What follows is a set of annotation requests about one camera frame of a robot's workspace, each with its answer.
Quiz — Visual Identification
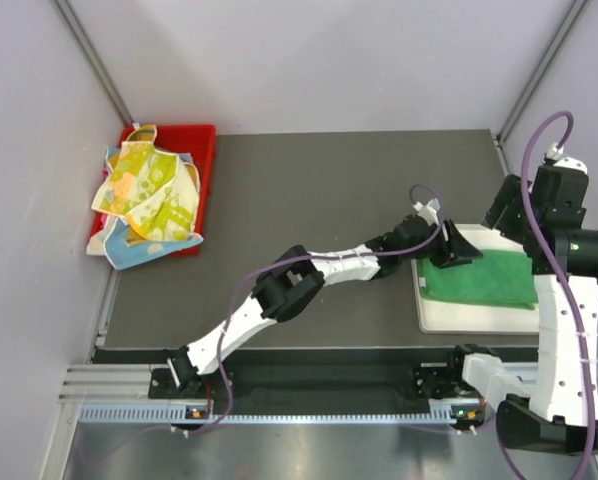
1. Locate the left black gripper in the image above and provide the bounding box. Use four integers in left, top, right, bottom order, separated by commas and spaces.
399, 218, 482, 269

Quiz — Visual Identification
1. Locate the green microfiber towel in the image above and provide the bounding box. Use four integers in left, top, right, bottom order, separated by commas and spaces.
417, 250, 538, 310

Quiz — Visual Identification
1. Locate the yellow green patterned towel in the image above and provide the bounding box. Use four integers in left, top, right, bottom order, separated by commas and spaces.
91, 124, 201, 242

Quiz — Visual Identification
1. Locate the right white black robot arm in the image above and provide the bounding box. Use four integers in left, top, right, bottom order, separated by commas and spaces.
445, 164, 598, 455

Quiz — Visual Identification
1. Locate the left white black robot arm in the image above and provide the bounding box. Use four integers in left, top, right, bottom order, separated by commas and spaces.
167, 215, 483, 397

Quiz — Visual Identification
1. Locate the white square tray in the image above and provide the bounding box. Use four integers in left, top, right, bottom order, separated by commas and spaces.
411, 224, 540, 335

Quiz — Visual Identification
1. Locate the red plastic bin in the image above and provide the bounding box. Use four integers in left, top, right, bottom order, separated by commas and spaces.
89, 124, 216, 257

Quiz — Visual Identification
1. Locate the blue patterned towel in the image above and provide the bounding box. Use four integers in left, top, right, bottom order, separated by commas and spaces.
87, 148, 203, 270

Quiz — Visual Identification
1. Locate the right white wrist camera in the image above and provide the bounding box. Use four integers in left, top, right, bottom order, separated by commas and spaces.
544, 143, 588, 174

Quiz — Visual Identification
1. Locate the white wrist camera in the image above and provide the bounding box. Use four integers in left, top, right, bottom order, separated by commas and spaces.
413, 199, 441, 226
544, 143, 588, 174

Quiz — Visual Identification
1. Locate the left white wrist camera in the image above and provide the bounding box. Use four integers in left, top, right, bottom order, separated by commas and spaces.
413, 199, 441, 226

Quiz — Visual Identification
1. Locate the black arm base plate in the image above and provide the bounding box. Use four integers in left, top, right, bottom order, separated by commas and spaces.
148, 348, 477, 414

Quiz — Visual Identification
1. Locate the grey slotted cable duct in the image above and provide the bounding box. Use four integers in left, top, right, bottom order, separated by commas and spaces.
79, 400, 480, 425

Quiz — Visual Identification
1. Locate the right aluminium corner post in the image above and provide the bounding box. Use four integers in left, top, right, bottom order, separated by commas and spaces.
494, 0, 591, 149

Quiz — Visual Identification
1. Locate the aluminium corner post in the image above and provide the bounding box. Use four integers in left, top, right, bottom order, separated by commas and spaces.
494, 0, 591, 149
50, 0, 133, 125

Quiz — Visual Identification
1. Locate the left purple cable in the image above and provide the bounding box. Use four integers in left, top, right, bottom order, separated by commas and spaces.
170, 183, 448, 441

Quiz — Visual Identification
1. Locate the aluminium frame rail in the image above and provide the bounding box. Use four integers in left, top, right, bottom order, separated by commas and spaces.
58, 361, 545, 401

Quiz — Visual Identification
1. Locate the left aluminium corner post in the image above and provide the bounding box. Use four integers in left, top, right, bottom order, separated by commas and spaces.
50, 0, 133, 125

